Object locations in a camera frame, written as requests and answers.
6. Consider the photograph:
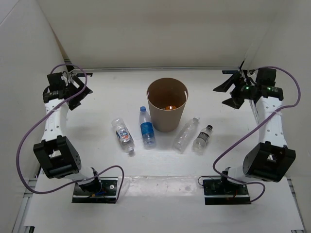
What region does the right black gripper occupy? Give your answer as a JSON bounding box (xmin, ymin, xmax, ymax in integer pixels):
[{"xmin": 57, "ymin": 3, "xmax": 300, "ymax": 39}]
[{"xmin": 212, "ymin": 72, "xmax": 254, "ymax": 110}]

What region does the bottle with orange label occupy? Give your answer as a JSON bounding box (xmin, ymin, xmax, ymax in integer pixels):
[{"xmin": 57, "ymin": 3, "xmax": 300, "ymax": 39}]
[{"xmin": 111, "ymin": 118, "xmax": 135, "ymax": 154}]

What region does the black label small bottle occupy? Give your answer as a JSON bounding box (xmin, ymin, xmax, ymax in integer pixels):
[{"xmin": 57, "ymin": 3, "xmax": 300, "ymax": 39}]
[{"xmin": 192, "ymin": 125, "xmax": 213, "ymax": 154}]

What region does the clear white cap bottle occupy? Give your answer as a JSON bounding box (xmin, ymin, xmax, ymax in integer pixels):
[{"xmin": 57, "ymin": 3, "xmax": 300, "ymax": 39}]
[{"xmin": 173, "ymin": 117, "xmax": 200, "ymax": 153}]

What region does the blue label water bottle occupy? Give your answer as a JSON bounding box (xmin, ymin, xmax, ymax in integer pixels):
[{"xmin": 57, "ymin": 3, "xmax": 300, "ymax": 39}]
[{"xmin": 139, "ymin": 106, "xmax": 156, "ymax": 149}]

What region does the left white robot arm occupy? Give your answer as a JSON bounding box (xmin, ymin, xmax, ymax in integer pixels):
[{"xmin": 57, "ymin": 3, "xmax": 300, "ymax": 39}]
[{"xmin": 33, "ymin": 72, "xmax": 103, "ymax": 194}]

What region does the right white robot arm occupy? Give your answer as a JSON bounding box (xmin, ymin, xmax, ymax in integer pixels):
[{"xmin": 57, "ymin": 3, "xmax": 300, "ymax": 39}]
[{"xmin": 214, "ymin": 66, "xmax": 296, "ymax": 194}]

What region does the brown paper bin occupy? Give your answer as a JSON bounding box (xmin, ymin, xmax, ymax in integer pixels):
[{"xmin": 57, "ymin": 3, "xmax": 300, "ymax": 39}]
[{"xmin": 146, "ymin": 78, "xmax": 189, "ymax": 133}]

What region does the right blue rail label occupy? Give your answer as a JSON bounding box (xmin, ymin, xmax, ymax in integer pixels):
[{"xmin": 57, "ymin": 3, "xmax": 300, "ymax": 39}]
[{"xmin": 222, "ymin": 70, "xmax": 239, "ymax": 74}]

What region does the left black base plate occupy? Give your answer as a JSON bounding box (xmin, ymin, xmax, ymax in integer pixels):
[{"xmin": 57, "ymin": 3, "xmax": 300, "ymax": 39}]
[{"xmin": 71, "ymin": 177, "xmax": 119, "ymax": 204}]

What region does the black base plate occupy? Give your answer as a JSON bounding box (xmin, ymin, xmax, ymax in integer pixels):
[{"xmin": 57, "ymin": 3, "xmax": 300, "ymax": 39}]
[
  {"xmin": 71, "ymin": 177, "xmax": 119, "ymax": 204},
  {"xmin": 203, "ymin": 179, "xmax": 251, "ymax": 205}
]

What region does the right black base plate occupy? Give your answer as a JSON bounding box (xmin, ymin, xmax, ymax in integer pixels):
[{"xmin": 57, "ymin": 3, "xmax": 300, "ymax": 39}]
[{"xmin": 203, "ymin": 179, "xmax": 251, "ymax": 205}]

